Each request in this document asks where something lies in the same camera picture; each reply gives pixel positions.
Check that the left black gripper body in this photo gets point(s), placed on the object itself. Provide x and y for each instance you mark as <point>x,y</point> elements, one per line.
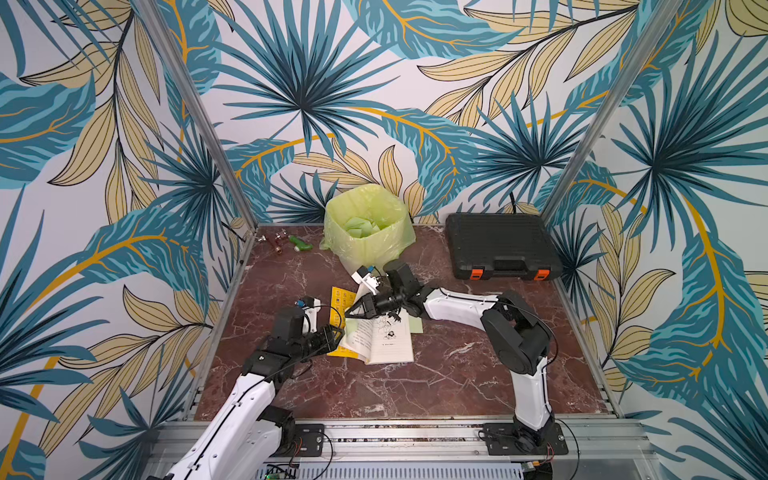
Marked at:
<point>319,343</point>

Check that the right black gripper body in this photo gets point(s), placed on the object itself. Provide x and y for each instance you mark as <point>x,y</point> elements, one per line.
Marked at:
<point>374,301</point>

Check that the green sticky note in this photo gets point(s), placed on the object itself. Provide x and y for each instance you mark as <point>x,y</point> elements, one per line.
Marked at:
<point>415,325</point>
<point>351,328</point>

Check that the yellow paperback book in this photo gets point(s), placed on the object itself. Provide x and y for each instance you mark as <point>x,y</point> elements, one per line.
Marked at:
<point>383,340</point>

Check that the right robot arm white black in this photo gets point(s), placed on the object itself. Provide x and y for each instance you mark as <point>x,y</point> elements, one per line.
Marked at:
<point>519,338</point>

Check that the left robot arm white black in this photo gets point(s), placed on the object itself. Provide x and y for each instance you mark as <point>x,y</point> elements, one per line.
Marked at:
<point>249,429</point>

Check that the white trash bin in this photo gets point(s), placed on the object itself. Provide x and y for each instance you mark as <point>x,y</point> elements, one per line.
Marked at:
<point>360,266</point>

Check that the green plastic bin liner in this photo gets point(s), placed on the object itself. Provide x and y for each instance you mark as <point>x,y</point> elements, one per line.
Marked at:
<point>374,202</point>

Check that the discarded green notes in bin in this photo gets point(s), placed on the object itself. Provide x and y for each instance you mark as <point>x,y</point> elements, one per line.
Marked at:
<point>362,227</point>

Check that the green toy piece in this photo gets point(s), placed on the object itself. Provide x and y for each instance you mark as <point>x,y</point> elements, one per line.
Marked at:
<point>299,244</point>

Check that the black plastic tool case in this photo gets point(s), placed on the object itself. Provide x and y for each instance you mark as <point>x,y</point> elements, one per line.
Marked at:
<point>484,246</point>

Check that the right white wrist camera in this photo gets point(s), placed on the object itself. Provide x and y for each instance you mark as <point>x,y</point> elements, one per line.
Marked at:
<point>366,277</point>

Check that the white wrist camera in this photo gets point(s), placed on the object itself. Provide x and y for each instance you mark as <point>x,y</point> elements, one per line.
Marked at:
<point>366,277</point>
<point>311,307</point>

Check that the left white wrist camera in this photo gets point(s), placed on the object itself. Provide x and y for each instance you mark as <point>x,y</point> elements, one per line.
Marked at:
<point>311,307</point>

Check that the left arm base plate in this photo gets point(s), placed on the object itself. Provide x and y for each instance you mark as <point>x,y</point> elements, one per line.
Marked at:
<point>300,441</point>

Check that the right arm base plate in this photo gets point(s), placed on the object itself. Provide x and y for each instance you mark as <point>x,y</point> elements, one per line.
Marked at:
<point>515,439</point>

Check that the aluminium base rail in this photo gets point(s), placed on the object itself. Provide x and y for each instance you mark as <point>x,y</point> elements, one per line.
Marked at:
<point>439,448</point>

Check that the left aluminium corner post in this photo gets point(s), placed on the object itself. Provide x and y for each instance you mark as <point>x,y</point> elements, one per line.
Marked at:
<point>163,40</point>

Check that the aluminium corner post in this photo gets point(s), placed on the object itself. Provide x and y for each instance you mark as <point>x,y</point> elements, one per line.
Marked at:
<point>637,58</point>
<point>163,40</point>

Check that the right aluminium corner post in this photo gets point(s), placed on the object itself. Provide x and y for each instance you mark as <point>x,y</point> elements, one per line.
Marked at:
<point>637,58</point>

